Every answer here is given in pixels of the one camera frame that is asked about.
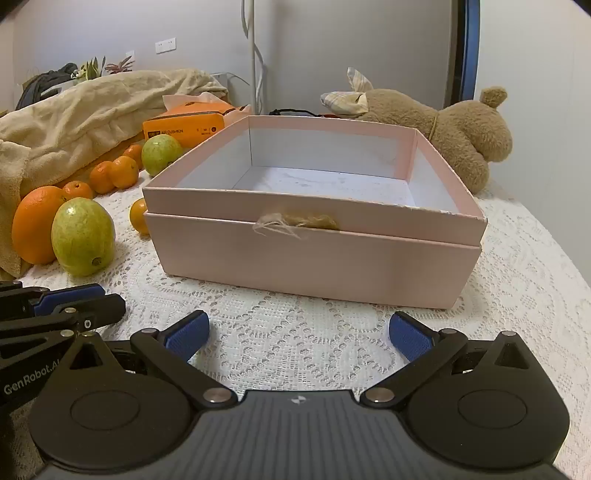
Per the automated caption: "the large orange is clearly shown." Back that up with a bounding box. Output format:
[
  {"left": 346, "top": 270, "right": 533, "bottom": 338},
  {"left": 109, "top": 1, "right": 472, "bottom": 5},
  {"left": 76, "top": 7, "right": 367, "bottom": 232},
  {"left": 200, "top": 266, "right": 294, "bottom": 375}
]
[{"left": 11, "top": 185, "right": 68, "bottom": 265}]

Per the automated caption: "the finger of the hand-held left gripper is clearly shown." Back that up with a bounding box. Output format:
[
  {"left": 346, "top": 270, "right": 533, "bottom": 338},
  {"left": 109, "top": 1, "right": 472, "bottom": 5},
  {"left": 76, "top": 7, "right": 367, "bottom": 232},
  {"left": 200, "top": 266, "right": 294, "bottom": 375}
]
[
  {"left": 0, "top": 295, "right": 126, "bottom": 360},
  {"left": 0, "top": 282, "right": 106, "bottom": 319}
]

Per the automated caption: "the white cable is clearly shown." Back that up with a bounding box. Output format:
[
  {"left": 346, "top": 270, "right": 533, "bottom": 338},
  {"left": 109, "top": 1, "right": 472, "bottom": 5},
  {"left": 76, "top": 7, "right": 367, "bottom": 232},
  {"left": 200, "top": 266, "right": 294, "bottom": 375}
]
[{"left": 240, "top": 0, "right": 267, "bottom": 116}]

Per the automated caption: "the black panel with blue edge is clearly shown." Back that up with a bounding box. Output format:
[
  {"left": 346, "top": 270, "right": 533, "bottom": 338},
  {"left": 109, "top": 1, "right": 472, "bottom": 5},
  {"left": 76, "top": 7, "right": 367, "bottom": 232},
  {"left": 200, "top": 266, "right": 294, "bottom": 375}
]
[{"left": 443, "top": 0, "right": 483, "bottom": 109}]

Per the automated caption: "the orange tissue box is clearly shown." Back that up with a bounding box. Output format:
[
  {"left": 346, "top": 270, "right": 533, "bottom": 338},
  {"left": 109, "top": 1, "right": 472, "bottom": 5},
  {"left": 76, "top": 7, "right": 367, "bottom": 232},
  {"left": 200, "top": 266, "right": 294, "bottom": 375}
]
[{"left": 142, "top": 92, "right": 252, "bottom": 141}]

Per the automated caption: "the beige fleece blanket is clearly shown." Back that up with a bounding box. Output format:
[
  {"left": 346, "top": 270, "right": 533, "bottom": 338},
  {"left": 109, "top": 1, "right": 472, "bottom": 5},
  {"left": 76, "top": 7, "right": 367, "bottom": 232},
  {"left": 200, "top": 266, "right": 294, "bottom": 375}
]
[{"left": 0, "top": 68, "right": 229, "bottom": 278}]

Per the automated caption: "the green potted plant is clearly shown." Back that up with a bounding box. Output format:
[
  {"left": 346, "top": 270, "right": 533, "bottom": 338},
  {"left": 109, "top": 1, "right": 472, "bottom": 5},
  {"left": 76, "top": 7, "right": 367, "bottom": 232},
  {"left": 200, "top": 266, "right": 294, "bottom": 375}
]
[{"left": 76, "top": 56, "right": 107, "bottom": 81}]

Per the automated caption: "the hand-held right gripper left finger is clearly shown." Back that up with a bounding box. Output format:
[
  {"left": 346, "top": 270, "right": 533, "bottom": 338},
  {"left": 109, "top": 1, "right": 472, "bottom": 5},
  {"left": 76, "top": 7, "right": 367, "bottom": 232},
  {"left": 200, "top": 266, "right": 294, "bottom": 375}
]
[{"left": 58, "top": 310, "right": 237, "bottom": 411}]

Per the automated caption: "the green guava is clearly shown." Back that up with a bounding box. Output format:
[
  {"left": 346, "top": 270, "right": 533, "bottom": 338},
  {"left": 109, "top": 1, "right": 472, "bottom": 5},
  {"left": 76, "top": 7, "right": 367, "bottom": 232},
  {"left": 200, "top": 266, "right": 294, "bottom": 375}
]
[
  {"left": 141, "top": 135, "right": 185, "bottom": 177},
  {"left": 51, "top": 198, "right": 116, "bottom": 278}
]

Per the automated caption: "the brown plush toy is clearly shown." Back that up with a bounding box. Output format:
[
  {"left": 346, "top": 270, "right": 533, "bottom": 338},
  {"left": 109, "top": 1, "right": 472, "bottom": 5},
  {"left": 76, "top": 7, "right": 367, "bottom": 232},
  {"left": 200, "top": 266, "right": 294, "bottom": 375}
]
[{"left": 321, "top": 68, "right": 514, "bottom": 195}]

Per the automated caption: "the pink cardboard box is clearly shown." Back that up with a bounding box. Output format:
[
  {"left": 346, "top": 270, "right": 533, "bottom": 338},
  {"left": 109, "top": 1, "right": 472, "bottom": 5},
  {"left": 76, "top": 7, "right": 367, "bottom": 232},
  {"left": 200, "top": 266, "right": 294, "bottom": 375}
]
[{"left": 142, "top": 115, "right": 489, "bottom": 311}]

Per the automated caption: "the dark backpack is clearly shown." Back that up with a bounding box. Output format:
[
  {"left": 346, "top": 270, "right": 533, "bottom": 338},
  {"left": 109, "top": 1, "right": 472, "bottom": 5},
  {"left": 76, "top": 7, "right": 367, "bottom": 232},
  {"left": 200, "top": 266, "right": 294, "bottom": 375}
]
[{"left": 16, "top": 63, "right": 79, "bottom": 110}]

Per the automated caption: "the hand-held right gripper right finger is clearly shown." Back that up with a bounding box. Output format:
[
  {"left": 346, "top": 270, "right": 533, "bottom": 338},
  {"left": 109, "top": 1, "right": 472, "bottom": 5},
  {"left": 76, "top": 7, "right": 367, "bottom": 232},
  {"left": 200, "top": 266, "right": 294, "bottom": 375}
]
[{"left": 360, "top": 311, "right": 539, "bottom": 409}]

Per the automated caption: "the mandarin orange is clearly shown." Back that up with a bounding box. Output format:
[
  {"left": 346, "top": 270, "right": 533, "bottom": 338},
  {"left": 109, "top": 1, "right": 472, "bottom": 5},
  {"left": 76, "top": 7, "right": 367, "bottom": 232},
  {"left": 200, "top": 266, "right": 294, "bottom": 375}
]
[
  {"left": 122, "top": 144, "right": 145, "bottom": 169},
  {"left": 111, "top": 156, "right": 139, "bottom": 189},
  {"left": 62, "top": 181, "right": 94, "bottom": 200},
  {"left": 129, "top": 198, "right": 151, "bottom": 237},
  {"left": 89, "top": 161, "right": 116, "bottom": 195}
]

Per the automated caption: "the white lace tablecloth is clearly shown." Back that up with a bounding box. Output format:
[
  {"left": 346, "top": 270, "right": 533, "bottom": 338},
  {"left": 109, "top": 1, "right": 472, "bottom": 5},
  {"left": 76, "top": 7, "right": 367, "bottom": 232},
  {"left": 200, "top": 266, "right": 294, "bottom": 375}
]
[{"left": 0, "top": 168, "right": 591, "bottom": 480}]

